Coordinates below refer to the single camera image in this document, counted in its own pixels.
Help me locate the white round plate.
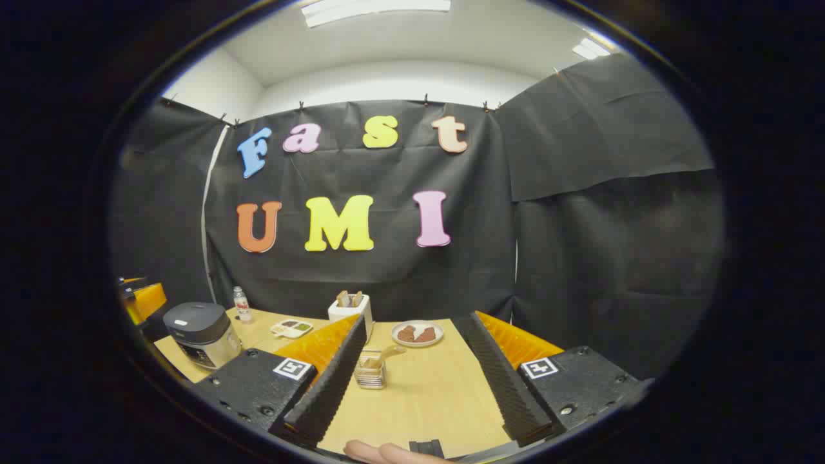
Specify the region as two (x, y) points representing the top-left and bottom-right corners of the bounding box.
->
(391, 320), (445, 348)

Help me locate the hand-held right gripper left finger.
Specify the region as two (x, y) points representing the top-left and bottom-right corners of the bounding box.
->
(193, 314), (368, 449)

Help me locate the ceiling light panel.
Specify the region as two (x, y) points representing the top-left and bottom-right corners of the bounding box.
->
(300, 0), (452, 28)
(572, 37), (612, 61)

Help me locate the dark grey rice cooker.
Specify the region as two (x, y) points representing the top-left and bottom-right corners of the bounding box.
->
(163, 302), (244, 370)

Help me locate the clear wire chopstick holder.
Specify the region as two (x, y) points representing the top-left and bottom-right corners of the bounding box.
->
(354, 350), (387, 390)

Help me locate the white toaster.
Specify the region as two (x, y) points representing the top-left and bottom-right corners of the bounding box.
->
(327, 293), (374, 342)

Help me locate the wooden spoon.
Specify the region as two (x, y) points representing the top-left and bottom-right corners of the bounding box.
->
(363, 345), (407, 369)

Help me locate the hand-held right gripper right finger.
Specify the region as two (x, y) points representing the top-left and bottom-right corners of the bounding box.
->
(453, 311), (652, 447)

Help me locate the white divided bean dish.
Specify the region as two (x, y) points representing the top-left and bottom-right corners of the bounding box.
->
(271, 319), (315, 340)

